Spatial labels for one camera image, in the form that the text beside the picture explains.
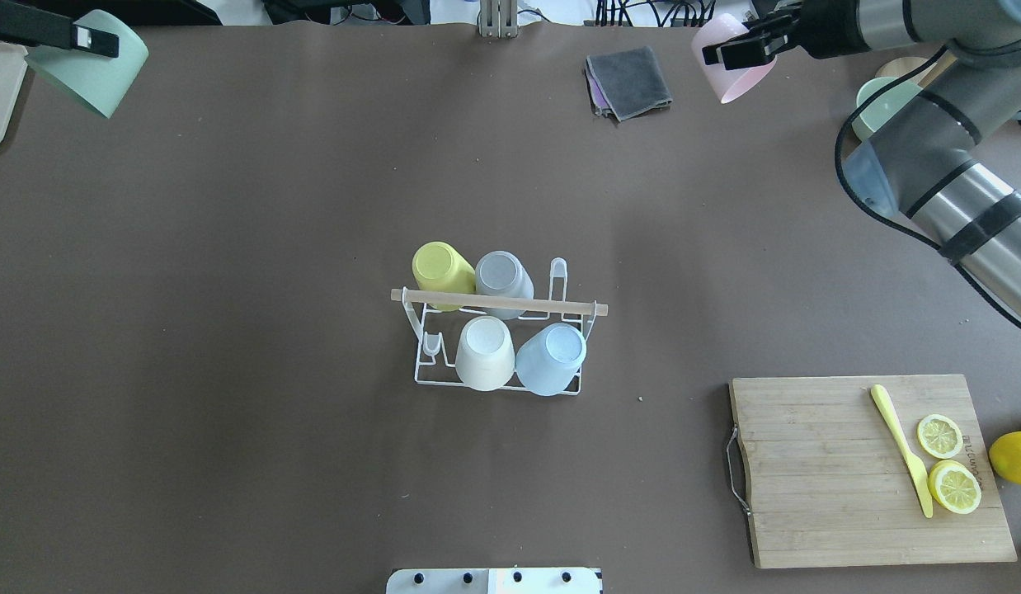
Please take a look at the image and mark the light blue plastic cup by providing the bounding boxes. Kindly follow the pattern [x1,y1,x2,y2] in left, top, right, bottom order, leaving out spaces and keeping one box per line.
[515,323,587,396]

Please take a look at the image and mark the wooden cutting board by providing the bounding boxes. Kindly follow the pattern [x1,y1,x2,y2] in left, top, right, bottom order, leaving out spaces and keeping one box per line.
[729,375,1017,570]

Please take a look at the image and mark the yellow plastic knife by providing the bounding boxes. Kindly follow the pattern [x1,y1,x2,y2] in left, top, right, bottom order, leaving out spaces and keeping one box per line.
[869,384,935,519]

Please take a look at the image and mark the whole yellow lemon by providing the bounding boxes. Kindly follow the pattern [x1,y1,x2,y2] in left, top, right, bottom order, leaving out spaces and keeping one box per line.
[988,430,1021,485]

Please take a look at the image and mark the wooden mug tree stand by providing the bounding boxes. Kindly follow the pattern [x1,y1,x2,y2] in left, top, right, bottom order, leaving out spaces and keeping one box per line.
[875,53,956,87]

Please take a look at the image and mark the white camera stand base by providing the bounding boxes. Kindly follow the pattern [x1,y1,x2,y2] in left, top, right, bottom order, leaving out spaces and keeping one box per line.
[385,567,604,593]

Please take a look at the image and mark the grey plastic cup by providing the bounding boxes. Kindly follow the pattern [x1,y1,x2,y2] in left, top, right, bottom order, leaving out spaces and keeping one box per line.
[474,251,534,299]

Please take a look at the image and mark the yellow plastic cup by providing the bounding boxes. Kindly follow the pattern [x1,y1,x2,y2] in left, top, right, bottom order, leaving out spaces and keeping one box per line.
[412,241,476,295]

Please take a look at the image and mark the aluminium frame post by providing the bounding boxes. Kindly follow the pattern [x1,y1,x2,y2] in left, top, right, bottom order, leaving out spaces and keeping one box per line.
[478,0,519,39]

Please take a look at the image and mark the mint green bowl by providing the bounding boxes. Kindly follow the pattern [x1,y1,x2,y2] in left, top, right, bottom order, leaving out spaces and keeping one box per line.
[850,78,923,140]

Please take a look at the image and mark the grey folded cloth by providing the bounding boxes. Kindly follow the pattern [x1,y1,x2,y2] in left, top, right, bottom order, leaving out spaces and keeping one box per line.
[585,45,673,123]

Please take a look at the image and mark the pink plastic cup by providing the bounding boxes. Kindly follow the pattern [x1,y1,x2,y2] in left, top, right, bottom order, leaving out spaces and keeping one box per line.
[691,12,777,104]

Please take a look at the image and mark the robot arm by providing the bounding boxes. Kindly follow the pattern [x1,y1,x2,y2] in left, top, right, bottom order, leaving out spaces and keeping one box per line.
[699,1,1021,330]

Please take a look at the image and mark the lemon slice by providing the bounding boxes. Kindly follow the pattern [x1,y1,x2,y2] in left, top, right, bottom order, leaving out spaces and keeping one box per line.
[928,460,982,515]
[916,413,964,460]

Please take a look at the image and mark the white plastic cup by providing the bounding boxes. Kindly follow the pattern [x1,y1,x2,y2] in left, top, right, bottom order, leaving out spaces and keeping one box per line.
[455,315,515,391]

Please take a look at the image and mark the mint green plastic cup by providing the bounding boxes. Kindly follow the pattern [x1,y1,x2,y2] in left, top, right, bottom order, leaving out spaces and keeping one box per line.
[25,10,149,118]

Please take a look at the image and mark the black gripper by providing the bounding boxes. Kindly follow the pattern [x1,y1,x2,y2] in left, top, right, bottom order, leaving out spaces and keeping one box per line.
[702,1,866,71]

